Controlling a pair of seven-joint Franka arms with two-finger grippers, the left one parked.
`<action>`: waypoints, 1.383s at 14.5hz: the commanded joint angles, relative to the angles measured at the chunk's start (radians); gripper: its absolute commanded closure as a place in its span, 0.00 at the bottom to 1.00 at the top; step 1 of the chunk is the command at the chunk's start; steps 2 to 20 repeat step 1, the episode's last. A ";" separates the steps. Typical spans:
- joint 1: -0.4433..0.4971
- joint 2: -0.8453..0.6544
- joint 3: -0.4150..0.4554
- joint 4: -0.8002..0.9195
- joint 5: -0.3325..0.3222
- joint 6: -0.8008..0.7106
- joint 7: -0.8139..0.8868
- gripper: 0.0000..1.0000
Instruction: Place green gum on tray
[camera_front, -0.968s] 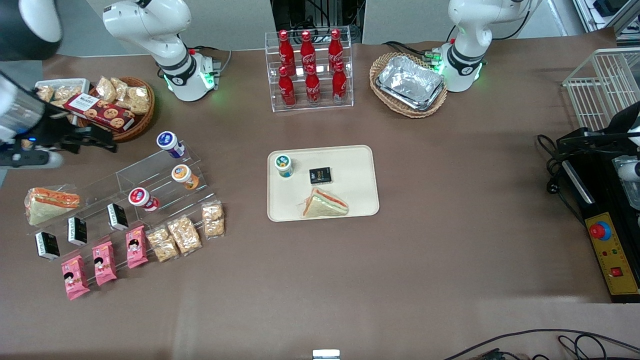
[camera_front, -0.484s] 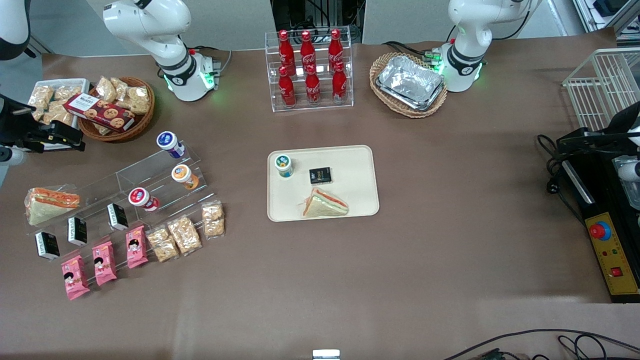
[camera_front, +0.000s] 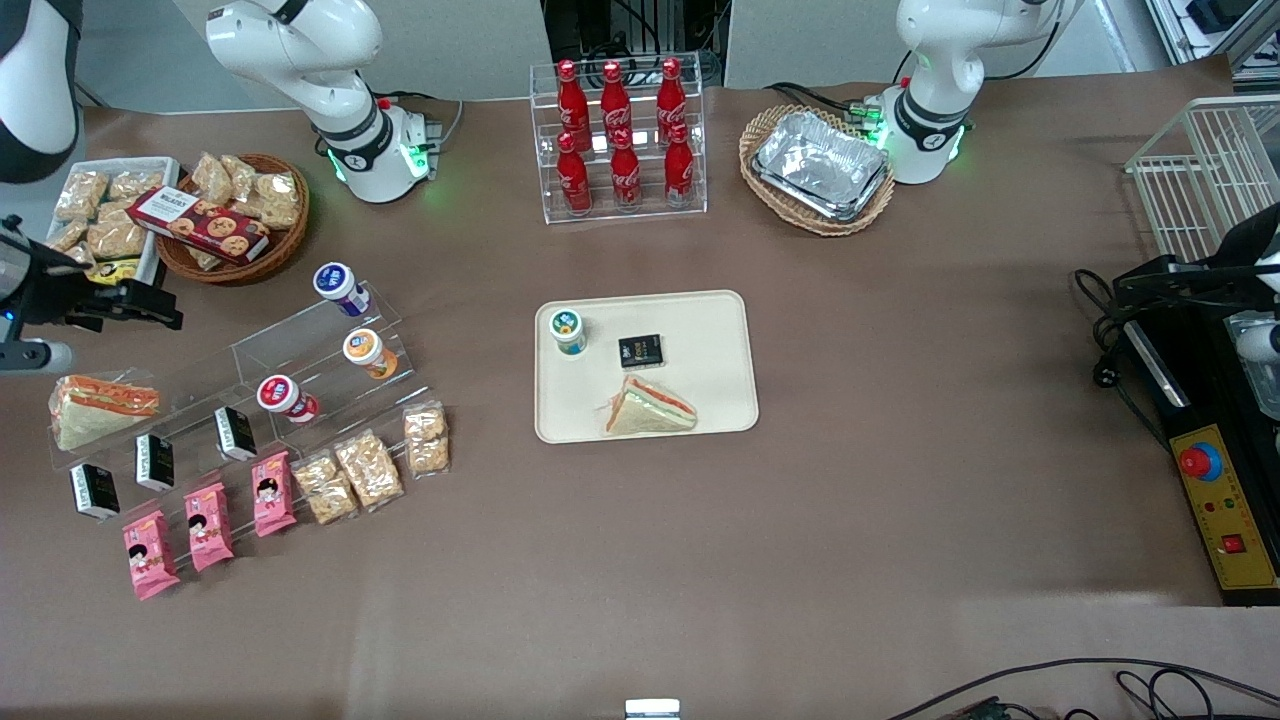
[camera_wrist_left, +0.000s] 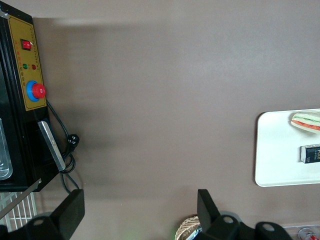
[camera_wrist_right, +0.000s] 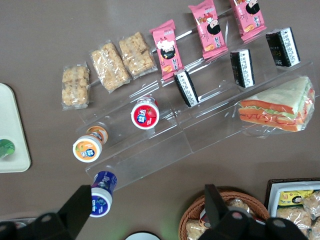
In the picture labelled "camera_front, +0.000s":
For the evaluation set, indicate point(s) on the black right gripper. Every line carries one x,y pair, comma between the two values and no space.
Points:
55,297

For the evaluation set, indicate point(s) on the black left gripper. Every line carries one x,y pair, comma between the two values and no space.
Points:
1222,283

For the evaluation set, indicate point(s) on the green lid yogurt cup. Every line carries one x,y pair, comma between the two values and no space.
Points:
568,328

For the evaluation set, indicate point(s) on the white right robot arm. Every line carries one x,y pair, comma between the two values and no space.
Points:
300,50

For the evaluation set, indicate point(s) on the aluminium foil tray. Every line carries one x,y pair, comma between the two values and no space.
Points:
820,160

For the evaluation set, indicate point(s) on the beige plastic tray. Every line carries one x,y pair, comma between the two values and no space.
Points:
700,340

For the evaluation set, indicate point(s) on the yellow snack packet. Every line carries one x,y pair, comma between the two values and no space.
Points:
114,270

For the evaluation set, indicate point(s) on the clear pack of crisp snacks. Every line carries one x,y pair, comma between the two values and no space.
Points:
82,256
276,202
369,470
135,184
66,236
325,488
212,178
427,438
116,235
205,258
80,195
242,172

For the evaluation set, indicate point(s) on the red cookie box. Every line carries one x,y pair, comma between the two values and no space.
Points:
200,226

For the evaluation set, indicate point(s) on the wrapped triangle sandwich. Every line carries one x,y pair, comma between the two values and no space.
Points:
100,410
650,410

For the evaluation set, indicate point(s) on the white rectangular bin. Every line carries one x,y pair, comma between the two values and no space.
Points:
160,170

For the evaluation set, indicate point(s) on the clear plastic container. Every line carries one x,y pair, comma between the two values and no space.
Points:
1260,385

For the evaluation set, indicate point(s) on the black machine with yellow panel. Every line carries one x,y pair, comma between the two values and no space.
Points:
1200,420

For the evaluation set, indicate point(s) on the round brown wicker basket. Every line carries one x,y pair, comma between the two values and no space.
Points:
285,245

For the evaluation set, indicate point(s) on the small black snack box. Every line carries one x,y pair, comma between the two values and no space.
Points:
95,492
236,433
155,462
640,351

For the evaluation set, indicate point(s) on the clear acrylic stepped display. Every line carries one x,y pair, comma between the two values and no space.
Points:
300,350

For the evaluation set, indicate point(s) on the pink snack packet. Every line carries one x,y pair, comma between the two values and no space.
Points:
150,556
209,527
272,495

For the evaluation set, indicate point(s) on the light oval wicker basket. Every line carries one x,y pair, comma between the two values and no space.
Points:
765,205

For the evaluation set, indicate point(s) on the clear acrylic bottle rack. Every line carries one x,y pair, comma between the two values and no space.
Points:
545,200

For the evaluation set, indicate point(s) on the red cola bottle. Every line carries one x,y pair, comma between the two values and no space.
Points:
670,95
679,170
574,180
570,100
626,175
614,100

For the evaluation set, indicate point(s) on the black equipment cabinet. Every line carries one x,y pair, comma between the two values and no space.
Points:
580,20

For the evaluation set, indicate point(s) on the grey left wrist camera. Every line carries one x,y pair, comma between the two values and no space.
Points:
1262,342

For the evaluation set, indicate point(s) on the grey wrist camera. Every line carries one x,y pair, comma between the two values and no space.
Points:
30,355
1262,342

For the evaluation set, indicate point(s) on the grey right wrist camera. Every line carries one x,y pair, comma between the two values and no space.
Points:
30,355

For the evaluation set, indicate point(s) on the aluminium frame shelf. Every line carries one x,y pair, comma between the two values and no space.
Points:
1220,25

